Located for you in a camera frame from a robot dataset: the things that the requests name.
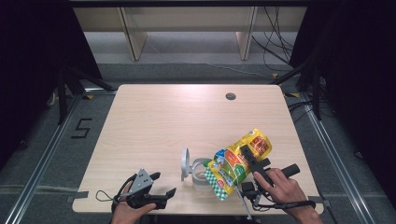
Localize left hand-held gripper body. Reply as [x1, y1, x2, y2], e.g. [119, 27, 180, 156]
[125, 168, 170, 210]

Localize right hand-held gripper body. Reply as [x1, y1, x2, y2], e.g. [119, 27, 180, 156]
[235, 158, 302, 220]

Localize yellow seasoning pouch green cap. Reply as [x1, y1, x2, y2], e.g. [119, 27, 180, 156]
[204, 127, 273, 202]

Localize translucent jug with white lid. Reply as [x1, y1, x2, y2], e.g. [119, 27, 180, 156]
[180, 147, 217, 191]

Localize person's right hand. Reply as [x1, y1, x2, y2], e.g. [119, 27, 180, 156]
[253, 167, 308, 216]

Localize person's left hand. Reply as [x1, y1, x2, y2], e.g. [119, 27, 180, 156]
[110, 181, 157, 224]

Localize grey tape strip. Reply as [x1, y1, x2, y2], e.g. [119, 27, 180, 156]
[36, 185, 90, 203]

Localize black tripod stand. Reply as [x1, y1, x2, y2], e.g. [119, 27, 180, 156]
[55, 64, 117, 126]
[270, 57, 325, 121]

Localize black curtain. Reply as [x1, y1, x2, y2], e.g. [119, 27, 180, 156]
[0, 0, 105, 171]
[289, 0, 396, 208]

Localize light wooden shelf unit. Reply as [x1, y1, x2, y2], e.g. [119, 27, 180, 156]
[73, 6, 308, 62]

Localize black wrist strap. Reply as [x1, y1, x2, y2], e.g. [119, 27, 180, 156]
[257, 200, 318, 211]
[110, 173, 138, 218]

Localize grey cord loop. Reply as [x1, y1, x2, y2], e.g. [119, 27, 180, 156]
[94, 189, 120, 203]

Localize black floor cables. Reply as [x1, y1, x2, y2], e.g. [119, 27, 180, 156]
[287, 100, 314, 123]

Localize aluminium floor rail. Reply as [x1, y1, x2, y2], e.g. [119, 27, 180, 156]
[299, 92, 372, 224]
[3, 92, 82, 224]

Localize thin white floor cable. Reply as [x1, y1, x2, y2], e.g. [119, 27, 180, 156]
[146, 40, 273, 79]

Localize bundle of black cables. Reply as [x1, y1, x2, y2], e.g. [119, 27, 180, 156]
[251, 6, 296, 73]

